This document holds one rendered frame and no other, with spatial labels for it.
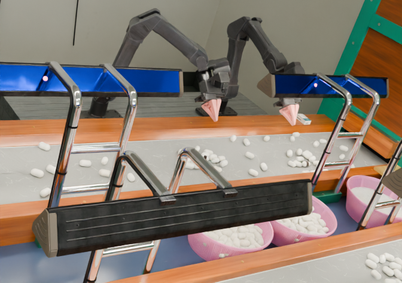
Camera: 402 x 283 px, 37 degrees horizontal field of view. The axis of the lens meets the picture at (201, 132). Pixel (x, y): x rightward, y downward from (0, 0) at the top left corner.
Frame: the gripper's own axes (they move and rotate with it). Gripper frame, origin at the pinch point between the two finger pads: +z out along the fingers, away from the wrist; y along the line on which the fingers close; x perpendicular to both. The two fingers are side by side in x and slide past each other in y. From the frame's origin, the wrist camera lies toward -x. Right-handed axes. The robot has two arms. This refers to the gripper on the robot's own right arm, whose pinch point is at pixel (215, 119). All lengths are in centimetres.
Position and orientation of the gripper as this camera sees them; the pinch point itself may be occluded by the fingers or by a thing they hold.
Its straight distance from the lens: 221.6
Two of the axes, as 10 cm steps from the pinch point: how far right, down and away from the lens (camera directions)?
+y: 7.9, -0.5, 6.2
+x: -5.7, 3.2, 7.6
